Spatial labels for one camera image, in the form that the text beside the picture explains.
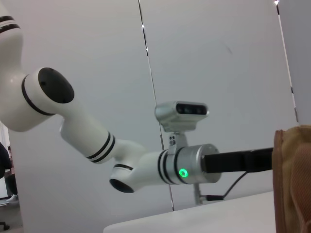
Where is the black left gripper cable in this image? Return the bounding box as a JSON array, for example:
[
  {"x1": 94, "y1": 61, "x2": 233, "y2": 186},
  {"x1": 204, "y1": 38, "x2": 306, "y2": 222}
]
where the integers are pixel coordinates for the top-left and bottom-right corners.
[{"x1": 193, "y1": 170, "x2": 249, "y2": 205}]

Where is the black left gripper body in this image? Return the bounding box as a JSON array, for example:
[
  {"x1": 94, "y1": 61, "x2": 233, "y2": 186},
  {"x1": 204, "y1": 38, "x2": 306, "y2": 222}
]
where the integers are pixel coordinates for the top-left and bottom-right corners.
[{"x1": 203, "y1": 147, "x2": 276, "y2": 175}]

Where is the khaki fabric food bag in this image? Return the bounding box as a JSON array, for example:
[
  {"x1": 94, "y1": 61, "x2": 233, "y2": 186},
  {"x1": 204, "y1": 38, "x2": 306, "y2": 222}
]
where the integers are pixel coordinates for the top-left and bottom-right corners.
[{"x1": 272, "y1": 125, "x2": 311, "y2": 233}]

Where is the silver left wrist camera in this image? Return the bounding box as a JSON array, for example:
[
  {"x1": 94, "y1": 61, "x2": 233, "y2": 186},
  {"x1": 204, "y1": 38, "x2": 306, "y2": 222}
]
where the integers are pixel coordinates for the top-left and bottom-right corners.
[{"x1": 155, "y1": 100, "x2": 209, "y2": 154}]

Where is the person in dark clothes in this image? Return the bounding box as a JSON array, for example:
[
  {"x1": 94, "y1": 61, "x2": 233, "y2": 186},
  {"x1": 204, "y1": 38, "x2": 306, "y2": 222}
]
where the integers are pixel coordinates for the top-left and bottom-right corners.
[{"x1": 0, "y1": 141, "x2": 19, "y2": 204}]

